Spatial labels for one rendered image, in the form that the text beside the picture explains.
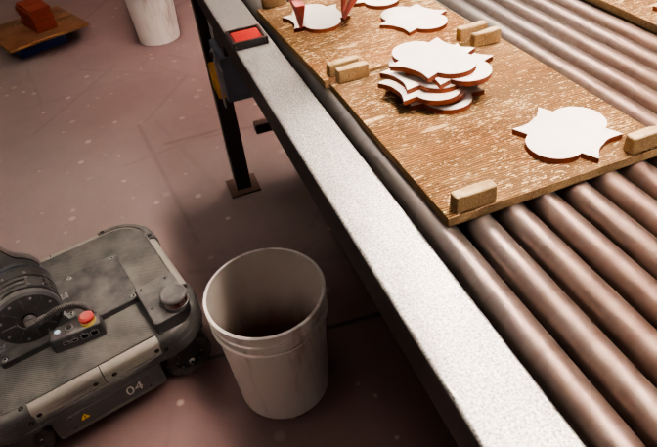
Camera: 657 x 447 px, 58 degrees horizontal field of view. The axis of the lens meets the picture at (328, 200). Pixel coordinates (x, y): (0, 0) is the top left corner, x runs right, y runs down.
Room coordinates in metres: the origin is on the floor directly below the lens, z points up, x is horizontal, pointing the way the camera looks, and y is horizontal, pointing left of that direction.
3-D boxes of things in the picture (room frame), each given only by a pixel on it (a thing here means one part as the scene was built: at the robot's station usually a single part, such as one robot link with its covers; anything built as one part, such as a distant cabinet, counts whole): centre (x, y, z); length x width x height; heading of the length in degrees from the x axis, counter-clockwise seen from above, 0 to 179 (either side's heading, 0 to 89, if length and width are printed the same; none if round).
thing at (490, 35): (1.01, -0.32, 0.95); 0.06 x 0.02 x 0.03; 107
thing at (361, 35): (1.19, -0.12, 0.93); 0.41 x 0.35 x 0.02; 19
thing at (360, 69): (0.94, -0.07, 0.95); 0.06 x 0.02 x 0.03; 107
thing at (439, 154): (0.79, -0.25, 0.93); 0.41 x 0.35 x 0.02; 17
